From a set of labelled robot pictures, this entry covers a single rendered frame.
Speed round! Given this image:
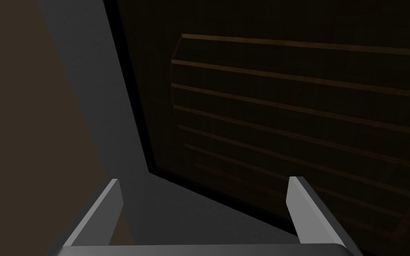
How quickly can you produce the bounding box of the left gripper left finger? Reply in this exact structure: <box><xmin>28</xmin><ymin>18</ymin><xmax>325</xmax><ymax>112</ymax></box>
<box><xmin>62</xmin><ymin>178</ymin><xmax>124</xmax><ymax>248</ymax></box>

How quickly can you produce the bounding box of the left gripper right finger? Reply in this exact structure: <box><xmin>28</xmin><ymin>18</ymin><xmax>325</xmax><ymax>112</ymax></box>
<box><xmin>285</xmin><ymin>176</ymin><xmax>352</xmax><ymax>247</ymax></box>

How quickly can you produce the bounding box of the dark brown louvered door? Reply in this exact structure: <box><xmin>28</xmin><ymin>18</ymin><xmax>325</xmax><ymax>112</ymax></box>
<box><xmin>117</xmin><ymin>0</ymin><xmax>410</xmax><ymax>256</ymax></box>

